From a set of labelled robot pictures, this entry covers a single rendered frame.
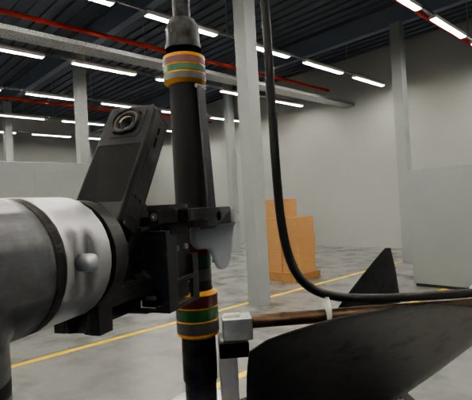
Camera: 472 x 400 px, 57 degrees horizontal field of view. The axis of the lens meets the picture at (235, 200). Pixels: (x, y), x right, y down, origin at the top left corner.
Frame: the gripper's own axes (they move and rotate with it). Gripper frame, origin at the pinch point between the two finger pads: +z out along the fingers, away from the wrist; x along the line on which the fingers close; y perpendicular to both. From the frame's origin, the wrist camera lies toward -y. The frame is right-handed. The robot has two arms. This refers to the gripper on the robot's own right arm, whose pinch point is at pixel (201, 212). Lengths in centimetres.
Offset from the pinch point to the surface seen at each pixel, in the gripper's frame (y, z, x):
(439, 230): 58, 732, 75
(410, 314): 8.0, -8.4, 20.1
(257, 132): -106, 586, -175
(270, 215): 25, 803, -225
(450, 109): -223, 1261, 157
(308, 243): 82, 808, -153
